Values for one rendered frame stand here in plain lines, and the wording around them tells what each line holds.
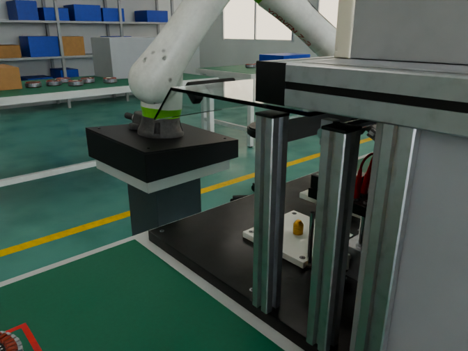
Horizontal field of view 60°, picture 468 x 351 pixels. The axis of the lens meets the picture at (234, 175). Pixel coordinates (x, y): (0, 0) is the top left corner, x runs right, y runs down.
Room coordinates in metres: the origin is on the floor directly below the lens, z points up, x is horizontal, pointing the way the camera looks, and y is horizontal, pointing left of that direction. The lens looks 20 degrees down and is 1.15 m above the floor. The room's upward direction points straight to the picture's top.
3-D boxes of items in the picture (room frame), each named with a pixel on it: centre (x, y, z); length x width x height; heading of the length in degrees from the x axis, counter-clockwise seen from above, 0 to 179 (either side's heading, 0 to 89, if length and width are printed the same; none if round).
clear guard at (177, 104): (0.63, -0.06, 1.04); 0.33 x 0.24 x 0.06; 41
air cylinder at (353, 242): (0.59, -0.22, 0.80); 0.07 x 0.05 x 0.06; 131
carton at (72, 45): (6.66, 2.60, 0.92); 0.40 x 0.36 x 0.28; 42
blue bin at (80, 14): (6.84, 2.37, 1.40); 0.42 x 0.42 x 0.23; 41
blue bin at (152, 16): (7.65, 1.46, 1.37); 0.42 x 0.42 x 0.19; 42
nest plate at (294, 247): (0.69, -0.12, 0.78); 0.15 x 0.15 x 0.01; 41
